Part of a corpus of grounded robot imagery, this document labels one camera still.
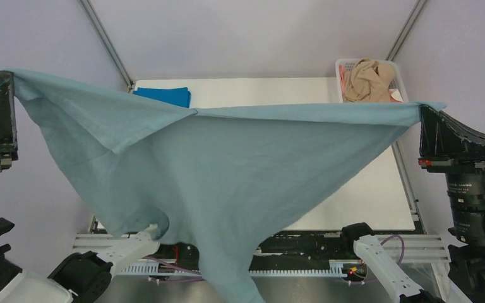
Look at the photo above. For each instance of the grey-blue t-shirt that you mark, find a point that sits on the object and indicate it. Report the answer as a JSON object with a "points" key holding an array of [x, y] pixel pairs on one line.
{"points": [[222, 179]]}

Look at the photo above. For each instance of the beige t-shirt in basket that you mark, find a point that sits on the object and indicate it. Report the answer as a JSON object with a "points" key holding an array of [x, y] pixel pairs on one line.
{"points": [[369, 81]]}

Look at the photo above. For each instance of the folded bright blue t-shirt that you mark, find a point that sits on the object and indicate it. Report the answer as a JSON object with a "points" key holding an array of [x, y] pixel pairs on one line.
{"points": [[175, 96]]}

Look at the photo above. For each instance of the white slotted cable duct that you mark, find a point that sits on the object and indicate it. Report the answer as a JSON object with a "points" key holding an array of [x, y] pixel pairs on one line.
{"points": [[150, 268]]}

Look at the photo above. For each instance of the pink t-shirt in basket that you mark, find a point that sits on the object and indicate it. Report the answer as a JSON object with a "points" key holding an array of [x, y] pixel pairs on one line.
{"points": [[342, 72]]}

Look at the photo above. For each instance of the right aluminium corner post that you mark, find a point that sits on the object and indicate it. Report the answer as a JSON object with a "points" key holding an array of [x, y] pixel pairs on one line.
{"points": [[408, 26]]}

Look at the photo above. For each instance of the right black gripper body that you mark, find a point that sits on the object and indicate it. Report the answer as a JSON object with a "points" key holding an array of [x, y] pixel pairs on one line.
{"points": [[458, 162]]}

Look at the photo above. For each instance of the left aluminium corner post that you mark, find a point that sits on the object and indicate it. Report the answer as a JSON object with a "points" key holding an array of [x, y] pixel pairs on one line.
{"points": [[105, 40]]}

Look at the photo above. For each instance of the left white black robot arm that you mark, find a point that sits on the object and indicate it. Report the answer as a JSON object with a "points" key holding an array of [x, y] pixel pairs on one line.
{"points": [[81, 277]]}

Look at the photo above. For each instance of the aluminium corner post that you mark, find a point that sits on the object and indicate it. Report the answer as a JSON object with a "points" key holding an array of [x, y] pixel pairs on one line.
{"points": [[408, 26], [105, 40]]}

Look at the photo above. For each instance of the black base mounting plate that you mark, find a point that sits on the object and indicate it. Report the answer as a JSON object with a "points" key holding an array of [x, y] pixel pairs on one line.
{"points": [[312, 246]]}

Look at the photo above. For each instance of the white plastic laundry basket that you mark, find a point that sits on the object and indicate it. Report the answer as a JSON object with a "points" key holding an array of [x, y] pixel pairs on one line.
{"points": [[397, 89]]}

